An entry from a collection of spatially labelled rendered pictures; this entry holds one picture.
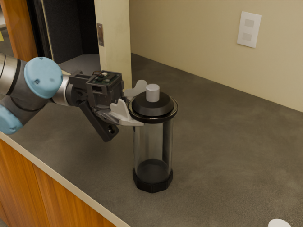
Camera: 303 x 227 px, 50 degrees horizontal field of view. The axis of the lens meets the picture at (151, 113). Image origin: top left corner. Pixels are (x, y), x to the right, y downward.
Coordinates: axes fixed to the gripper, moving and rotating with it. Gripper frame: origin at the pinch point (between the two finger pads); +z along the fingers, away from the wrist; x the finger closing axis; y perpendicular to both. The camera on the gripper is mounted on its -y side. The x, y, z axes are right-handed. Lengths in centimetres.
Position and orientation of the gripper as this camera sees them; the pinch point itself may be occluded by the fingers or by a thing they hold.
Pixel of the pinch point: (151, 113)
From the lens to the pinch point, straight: 71.3
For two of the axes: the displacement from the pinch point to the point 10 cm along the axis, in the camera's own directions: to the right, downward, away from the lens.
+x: 4.1, -5.1, 7.5
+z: 9.1, 1.7, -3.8
